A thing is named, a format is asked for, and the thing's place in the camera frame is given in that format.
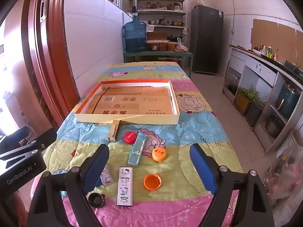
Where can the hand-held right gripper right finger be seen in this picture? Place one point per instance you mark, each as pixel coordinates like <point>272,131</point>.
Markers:
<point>201,165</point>

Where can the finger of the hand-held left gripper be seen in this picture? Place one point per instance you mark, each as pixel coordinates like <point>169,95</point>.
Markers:
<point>45,136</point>

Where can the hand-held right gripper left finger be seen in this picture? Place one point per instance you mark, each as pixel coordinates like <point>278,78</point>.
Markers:
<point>97,167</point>

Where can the clear plastic glitter box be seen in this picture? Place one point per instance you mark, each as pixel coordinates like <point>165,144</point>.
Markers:
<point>106,176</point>

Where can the black bottle cap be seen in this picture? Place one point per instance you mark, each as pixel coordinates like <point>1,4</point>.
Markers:
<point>96,199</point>

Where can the white cartoon cat lighter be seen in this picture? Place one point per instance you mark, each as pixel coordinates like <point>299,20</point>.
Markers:
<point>124,185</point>

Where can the small gold box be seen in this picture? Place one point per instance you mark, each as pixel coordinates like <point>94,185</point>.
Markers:
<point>113,132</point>

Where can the yellow-orange bottle cap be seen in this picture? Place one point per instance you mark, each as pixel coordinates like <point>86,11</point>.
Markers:
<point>159,154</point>

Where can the teal flower print lighter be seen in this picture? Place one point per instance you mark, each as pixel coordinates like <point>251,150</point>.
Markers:
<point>138,150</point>

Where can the red bottle cap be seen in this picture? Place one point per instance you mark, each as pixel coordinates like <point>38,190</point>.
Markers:
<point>130,137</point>

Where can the orange bottle cap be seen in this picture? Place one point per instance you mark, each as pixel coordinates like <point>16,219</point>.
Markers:
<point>152,182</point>

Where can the shallow orange-rimmed cardboard box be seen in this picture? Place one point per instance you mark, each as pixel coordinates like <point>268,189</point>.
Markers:
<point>132,104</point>

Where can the cartoon printed blanket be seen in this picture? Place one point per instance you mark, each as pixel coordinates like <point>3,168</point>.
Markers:
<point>189,134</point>

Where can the plant in dark pot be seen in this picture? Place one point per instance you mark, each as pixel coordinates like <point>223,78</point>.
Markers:
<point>255,108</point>

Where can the plant in yellow pot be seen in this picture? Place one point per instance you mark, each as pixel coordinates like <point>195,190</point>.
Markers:
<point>243,99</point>

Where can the steel cooking pot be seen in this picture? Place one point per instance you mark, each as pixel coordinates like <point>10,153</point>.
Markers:
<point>273,126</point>

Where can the clear plastic bag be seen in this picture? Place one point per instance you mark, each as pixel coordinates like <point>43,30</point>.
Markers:
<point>286,170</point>

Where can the white kitchen counter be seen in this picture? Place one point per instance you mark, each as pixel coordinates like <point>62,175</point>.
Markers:
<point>260,75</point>

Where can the dark green air fryer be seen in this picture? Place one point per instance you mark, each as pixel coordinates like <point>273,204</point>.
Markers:
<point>286,99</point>

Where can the green table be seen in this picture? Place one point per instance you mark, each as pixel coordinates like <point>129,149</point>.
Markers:
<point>156,54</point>

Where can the plastic bag of food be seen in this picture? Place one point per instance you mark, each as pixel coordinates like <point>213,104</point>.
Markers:
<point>181,47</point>

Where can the clear container of orange food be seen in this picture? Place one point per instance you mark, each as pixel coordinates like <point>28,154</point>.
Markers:
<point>152,46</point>
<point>172,45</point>
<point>163,46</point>

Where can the wooden board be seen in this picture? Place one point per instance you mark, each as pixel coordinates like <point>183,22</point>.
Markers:
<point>239,46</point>

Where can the dark grey refrigerator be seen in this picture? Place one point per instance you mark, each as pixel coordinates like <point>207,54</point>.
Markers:
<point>207,40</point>

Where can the silver door lock plate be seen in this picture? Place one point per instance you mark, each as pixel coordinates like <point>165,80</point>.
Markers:
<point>43,8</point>

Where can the black frying pan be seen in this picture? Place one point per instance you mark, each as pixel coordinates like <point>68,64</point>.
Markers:
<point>172,38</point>

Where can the yellow-green bottle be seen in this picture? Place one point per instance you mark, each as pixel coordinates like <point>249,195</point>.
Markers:
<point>269,52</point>

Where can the dark sauce bottle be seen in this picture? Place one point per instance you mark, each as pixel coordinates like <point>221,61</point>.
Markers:
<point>261,47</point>

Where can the brown sauce bottle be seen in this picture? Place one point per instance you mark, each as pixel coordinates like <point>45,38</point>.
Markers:
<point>275,54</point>

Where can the black gas stove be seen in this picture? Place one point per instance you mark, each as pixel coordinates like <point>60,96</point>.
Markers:
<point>294,68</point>

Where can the blue water jug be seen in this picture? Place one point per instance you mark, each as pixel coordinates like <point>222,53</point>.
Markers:
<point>135,34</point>

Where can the brown cardboard box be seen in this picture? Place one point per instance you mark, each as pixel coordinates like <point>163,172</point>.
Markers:
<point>157,36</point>

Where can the brass metal bowl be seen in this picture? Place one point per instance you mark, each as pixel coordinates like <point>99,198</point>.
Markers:
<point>177,24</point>

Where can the white paper box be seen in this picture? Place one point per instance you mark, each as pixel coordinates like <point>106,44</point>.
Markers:
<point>150,28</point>

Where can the black water jug pump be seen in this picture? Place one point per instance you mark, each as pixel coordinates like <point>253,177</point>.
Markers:
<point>134,11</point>

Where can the white metal shelf rack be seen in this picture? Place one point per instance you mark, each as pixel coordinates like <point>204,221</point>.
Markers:
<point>161,11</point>

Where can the glass jar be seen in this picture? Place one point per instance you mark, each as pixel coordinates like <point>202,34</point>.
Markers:
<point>201,1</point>

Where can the red wooden door frame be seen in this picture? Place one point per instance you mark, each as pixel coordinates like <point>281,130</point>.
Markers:
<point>54,63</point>

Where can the cardboard wall sheets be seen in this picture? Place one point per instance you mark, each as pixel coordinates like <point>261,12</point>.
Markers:
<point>272,35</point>

